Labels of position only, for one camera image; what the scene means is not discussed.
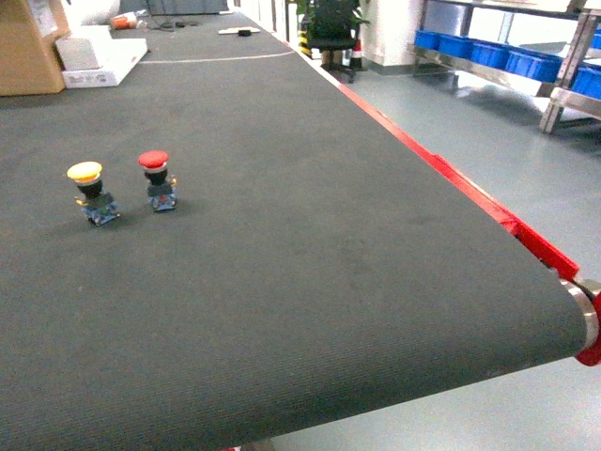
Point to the wooden block with black part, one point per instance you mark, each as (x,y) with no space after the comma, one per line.
(239,31)

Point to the dark conveyor belt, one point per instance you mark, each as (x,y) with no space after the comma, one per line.
(313,269)

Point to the red mushroom push button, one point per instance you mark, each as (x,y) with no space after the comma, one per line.
(161,186)

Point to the yellow black striped bollard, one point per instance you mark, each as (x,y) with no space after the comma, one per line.
(304,47)

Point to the black office chair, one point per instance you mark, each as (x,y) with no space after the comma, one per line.
(333,37)

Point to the yellow mushroom push button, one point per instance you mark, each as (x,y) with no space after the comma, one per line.
(98,206)

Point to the green potted plant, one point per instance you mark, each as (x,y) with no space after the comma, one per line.
(349,12)

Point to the grey plastic crate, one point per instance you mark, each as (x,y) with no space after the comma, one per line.
(186,7)

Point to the white flat box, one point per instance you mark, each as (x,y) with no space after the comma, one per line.
(127,53)

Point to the orange white object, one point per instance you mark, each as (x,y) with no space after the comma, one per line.
(124,21)

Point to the small white box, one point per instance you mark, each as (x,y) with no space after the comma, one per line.
(87,47)

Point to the steel shelving rack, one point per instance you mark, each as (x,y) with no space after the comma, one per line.
(529,72)

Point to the white foam roll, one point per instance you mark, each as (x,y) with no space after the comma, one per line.
(90,12)

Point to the large brown cardboard box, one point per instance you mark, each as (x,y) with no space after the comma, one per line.
(30,64)

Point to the red conveyor side rail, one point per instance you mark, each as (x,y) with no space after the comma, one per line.
(546,252)

